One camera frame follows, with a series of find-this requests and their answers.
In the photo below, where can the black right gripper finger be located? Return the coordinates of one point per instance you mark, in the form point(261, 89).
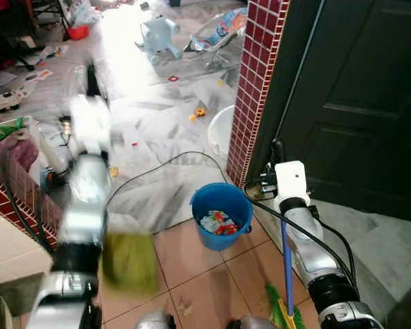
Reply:
point(279, 152)

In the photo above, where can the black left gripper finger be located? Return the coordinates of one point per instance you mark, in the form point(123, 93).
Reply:
point(92, 72)

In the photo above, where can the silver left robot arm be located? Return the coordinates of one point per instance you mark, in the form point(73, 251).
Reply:
point(82, 205)

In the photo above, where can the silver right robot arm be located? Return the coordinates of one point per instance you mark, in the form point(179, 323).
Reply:
point(308, 247)

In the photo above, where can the red plastic bowl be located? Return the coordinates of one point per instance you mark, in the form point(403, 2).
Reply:
point(77, 32)

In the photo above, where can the clear plastic bag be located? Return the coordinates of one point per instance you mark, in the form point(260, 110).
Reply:
point(83, 12)

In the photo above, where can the white plastic tub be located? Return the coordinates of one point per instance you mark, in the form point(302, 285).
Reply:
point(220, 133)

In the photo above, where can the red white packaging rubbish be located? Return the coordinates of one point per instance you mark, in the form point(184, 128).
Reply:
point(219, 223)

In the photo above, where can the red tiled pillar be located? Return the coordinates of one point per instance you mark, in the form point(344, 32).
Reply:
point(257, 82)

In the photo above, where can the light blue animal toy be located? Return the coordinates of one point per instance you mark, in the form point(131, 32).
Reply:
point(159, 38)

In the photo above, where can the blue plastic bucket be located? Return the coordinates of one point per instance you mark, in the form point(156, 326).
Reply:
point(216, 240)

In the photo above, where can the small red square piece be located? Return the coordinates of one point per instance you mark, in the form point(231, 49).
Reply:
point(172, 79)

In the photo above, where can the small yellow toy piece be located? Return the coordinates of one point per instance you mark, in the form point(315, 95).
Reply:
point(114, 171)

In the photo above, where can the black chair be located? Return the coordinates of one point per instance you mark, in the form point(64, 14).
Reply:
point(14, 34)

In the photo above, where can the small orange toy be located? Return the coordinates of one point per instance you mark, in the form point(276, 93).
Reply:
point(200, 112)

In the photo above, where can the white toy car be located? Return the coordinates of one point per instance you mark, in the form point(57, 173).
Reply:
point(5, 101)

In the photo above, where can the dark panelled door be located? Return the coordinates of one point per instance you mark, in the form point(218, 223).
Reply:
point(356, 103)

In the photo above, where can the green plastic bag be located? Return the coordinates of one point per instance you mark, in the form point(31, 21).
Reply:
point(10, 128)

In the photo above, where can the pink plastic bag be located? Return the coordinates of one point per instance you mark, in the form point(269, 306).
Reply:
point(20, 152)

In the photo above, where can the baby bouncer seat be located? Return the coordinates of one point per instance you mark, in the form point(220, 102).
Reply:
point(219, 34)

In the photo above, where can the silver right robot leg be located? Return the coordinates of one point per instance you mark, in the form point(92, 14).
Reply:
point(250, 323)

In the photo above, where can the silver robot leg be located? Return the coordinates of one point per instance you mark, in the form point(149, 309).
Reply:
point(154, 321)
point(250, 323)

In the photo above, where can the silver left robot leg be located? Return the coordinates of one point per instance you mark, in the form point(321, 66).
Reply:
point(154, 321)

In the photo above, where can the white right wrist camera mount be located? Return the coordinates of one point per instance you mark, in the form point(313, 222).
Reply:
point(292, 179)

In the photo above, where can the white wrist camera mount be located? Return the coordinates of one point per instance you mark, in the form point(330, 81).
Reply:
point(90, 123)
point(292, 179)

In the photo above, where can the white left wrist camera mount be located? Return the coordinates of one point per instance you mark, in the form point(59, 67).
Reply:
point(90, 123)

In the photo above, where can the low red tiled wall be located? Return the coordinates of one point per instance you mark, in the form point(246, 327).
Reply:
point(20, 205)

